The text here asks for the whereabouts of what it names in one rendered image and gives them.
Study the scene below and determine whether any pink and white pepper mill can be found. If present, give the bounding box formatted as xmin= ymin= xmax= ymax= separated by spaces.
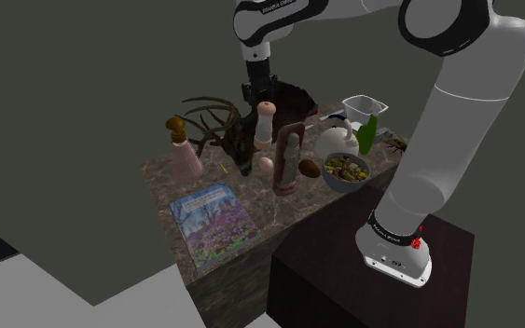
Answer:
xmin=253 ymin=101 xmax=277 ymax=151

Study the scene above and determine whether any dark deer head with antlers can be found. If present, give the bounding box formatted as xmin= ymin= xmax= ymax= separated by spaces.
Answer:
xmin=173 ymin=79 xmax=320 ymax=178

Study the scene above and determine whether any grey figure in red niche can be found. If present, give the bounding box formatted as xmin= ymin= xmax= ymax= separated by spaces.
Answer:
xmin=272 ymin=121 xmax=307 ymax=197

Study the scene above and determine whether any brown egg-shaped object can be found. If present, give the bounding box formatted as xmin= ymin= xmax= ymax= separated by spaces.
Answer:
xmin=297 ymin=158 xmax=322 ymax=179

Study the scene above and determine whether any white plastic tub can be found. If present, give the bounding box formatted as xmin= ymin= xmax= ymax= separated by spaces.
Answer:
xmin=340 ymin=94 xmax=390 ymax=126

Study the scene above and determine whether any pink bottle with brown stopper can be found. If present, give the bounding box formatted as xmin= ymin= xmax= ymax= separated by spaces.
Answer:
xmin=165 ymin=116 xmax=204 ymax=185

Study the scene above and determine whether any green pickle-shaped object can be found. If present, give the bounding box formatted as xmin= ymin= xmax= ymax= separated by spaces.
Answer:
xmin=356 ymin=114 xmax=379 ymax=157

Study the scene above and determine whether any grey bowl with mixed food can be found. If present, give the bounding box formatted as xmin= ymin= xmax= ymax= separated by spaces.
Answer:
xmin=322 ymin=152 xmax=372 ymax=194

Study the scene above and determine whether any book with flower field cover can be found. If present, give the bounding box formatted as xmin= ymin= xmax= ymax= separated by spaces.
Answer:
xmin=168 ymin=182 xmax=262 ymax=270

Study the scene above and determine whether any yellow and black bee figure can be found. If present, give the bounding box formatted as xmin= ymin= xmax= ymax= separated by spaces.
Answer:
xmin=382 ymin=132 xmax=408 ymax=156

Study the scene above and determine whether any dark robot stand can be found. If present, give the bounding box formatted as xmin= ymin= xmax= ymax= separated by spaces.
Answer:
xmin=266 ymin=183 xmax=476 ymax=328

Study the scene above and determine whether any brown marble cabinet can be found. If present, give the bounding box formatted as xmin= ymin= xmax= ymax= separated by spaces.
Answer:
xmin=141 ymin=101 xmax=409 ymax=328

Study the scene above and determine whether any white teapot with blue handle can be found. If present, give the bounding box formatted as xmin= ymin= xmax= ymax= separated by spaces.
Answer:
xmin=313 ymin=114 xmax=361 ymax=160

